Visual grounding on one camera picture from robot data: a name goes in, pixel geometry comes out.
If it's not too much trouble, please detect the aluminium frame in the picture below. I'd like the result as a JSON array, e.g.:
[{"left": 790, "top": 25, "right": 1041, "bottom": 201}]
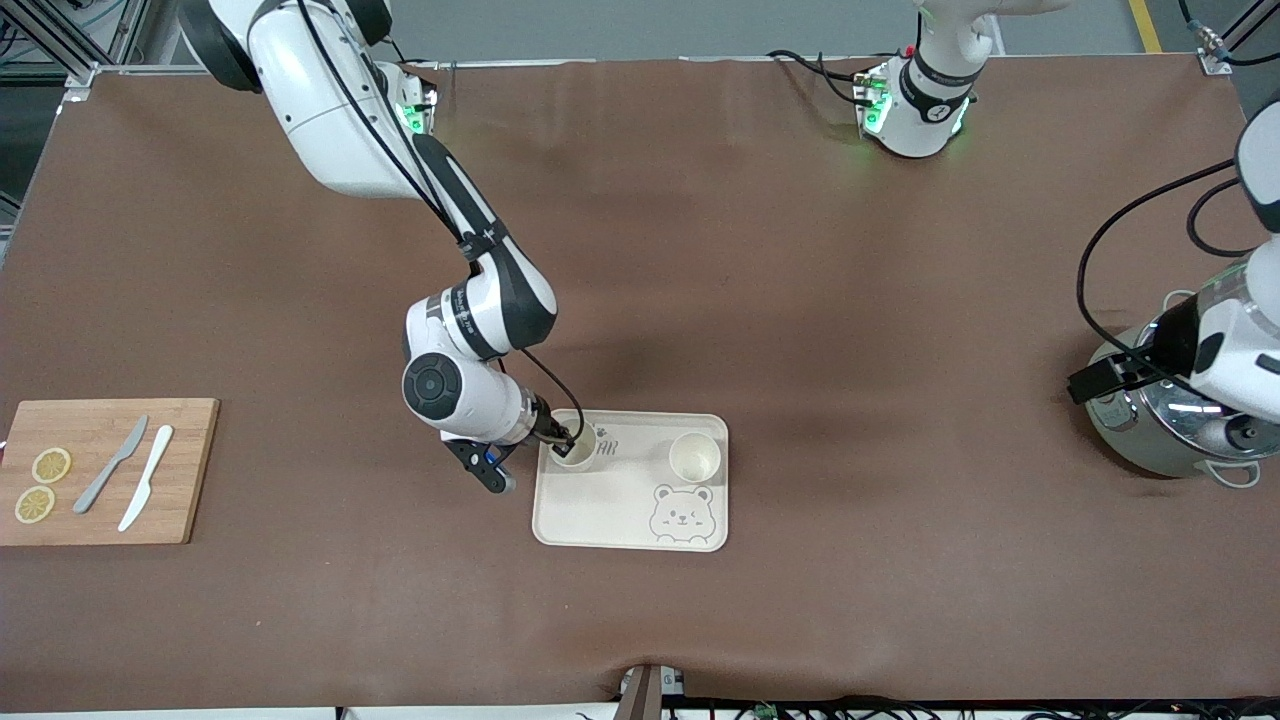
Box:
[{"left": 0, "top": 0, "right": 151, "bottom": 96}]

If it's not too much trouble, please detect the bamboo cutting board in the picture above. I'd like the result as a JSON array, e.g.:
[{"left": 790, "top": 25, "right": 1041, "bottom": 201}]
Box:
[{"left": 0, "top": 398, "right": 220, "bottom": 547}]

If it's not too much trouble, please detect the grey plastic knife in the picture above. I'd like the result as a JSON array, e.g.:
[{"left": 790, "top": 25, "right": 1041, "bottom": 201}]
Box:
[{"left": 72, "top": 415, "right": 150, "bottom": 516}]

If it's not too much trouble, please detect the black background cable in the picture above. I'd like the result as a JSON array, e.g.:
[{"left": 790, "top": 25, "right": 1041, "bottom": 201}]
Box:
[{"left": 1178, "top": 0, "right": 1280, "bottom": 69}]

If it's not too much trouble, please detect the glass pot lid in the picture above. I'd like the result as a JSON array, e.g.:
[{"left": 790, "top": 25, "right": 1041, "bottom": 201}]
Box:
[{"left": 1135, "top": 265, "right": 1251, "bottom": 441}]

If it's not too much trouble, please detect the white plastic knife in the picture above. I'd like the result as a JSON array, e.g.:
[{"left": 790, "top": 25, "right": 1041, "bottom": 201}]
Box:
[{"left": 117, "top": 425, "right": 175, "bottom": 533}]

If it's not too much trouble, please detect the black arm base cable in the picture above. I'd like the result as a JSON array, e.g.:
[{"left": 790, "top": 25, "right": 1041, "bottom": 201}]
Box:
[
  {"left": 768, "top": 48, "right": 873, "bottom": 107},
  {"left": 385, "top": 35, "right": 441, "bottom": 99}
]

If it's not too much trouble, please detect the white IKEA cup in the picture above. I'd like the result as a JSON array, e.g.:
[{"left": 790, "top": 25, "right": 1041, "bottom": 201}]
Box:
[
  {"left": 549, "top": 421, "right": 600, "bottom": 470},
  {"left": 668, "top": 431, "right": 723, "bottom": 485}
]

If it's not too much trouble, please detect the white tray with bear print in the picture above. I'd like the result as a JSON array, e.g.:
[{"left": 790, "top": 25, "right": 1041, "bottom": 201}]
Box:
[{"left": 531, "top": 409, "right": 730, "bottom": 553}]

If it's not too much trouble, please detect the black left arm base cable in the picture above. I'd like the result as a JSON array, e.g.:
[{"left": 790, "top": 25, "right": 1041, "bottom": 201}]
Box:
[{"left": 768, "top": 48, "right": 873, "bottom": 107}]

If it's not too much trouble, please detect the brown table mat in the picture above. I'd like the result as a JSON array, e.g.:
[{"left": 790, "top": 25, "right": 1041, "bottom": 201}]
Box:
[{"left": 0, "top": 55, "right": 1280, "bottom": 713}]

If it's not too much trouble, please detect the grey-green electric cooking pot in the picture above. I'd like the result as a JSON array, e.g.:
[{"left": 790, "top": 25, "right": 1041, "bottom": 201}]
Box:
[{"left": 1085, "top": 265, "right": 1263, "bottom": 489}]

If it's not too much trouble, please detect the black right arm base cable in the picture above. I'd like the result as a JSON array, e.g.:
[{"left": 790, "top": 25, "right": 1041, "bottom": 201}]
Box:
[{"left": 385, "top": 35, "right": 441, "bottom": 99}]

